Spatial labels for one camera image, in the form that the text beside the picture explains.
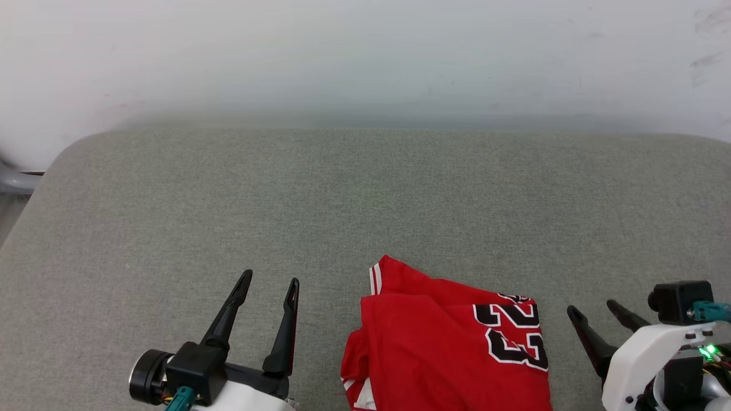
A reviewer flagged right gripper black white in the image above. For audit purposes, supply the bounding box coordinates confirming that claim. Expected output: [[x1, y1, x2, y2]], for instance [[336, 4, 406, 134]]
[[567, 299, 716, 411]]

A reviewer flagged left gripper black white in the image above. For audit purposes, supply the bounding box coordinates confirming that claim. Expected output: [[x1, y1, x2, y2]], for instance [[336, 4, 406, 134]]
[[128, 269, 300, 411]]

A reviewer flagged red basketball jersey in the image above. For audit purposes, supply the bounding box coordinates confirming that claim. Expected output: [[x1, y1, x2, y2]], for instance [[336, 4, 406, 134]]
[[340, 255, 553, 411]]

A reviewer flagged grey curved pipe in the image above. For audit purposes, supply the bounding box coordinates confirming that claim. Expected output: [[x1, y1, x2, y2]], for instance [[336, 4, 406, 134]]
[[0, 154, 45, 198]]

